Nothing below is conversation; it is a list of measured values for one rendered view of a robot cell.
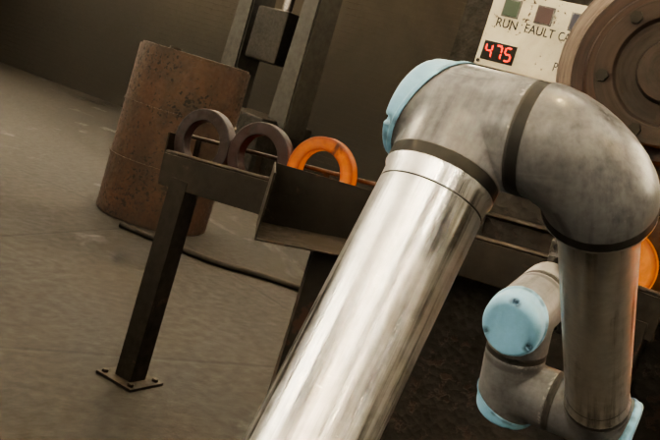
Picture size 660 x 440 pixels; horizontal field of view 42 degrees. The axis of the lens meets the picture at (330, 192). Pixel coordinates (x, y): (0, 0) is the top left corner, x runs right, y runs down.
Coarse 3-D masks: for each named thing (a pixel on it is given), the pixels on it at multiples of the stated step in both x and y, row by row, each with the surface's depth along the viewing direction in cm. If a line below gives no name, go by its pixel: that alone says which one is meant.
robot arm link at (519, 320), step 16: (528, 272) 131; (544, 272) 130; (512, 288) 125; (528, 288) 124; (544, 288) 126; (496, 304) 123; (512, 304) 122; (528, 304) 121; (544, 304) 123; (560, 304) 127; (496, 320) 124; (512, 320) 122; (528, 320) 121; (544, 320) 122; (560, 320) 128; (496, 336) 124; (512, 336) 123; (528, 336) 121; (544, 336) 122; (512, 352) 123; (528, 352) 122; (544, 352) 125
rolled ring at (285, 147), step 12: (240, 132) 220; (252, 132) 218; (264, 132) 216; (276, 132) 214; (240, 144) 220; (276, 144) 214; (288, 144) 214; (228, 156) 221; (240, 156) 221; (288, 156) 213; (240, 168) 220
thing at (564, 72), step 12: (600, 0) 174; (612, 0) 173; (588, 12) 175; (600, 12) 174; (576, 24) 177; (588, 24) 175; (576, 36) 176; (564, 48) 178; (576, 48) 176; (564, 60) 177; (564, 72) 177
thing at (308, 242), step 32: (288, 192) 186; (320, 192) 187; (352, 192) 187; (256, 224) 179; (288, 224) 187; (320, 224) 187; (352, 224) 188; (320, 256) 175; (320, 288) 176; (288, 352) 177
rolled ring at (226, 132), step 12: (204, 108) 226; (192, 120) 228; (204, 120) 226; (216, 120) 224; (228, 120) 225; (180, 132) 230; (192, 132) 231; (228, 132) 222; (180, 144) 229; (228, 144) 222; (216, 156) 223
